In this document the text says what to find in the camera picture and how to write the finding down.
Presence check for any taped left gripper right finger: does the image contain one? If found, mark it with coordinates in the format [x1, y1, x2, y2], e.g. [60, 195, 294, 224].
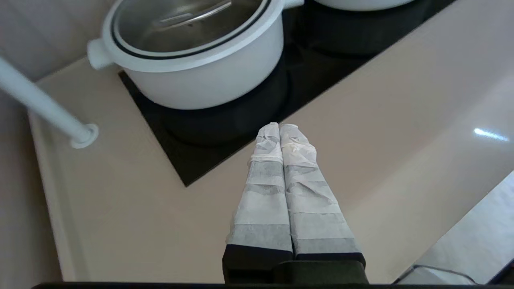
[280, 124, 366, 266]

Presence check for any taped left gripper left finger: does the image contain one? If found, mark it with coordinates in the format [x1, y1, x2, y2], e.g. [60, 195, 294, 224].
[223, 123, 296, 281]

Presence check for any glass lid with white rim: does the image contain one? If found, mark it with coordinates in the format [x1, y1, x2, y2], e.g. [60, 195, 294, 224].
[102, 0, 286, 73]

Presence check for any white cooking pot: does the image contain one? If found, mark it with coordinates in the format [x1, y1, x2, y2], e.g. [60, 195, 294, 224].
[313, 0, 416, 11]
[87, 0, 304, 110]

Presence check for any black glass induction cooktop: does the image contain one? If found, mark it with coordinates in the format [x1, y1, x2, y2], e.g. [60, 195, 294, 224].
[118, 0, 456, 187]

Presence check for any white round pole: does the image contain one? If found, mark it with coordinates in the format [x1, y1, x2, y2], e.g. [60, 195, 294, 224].
[0, 56, 99, 149]

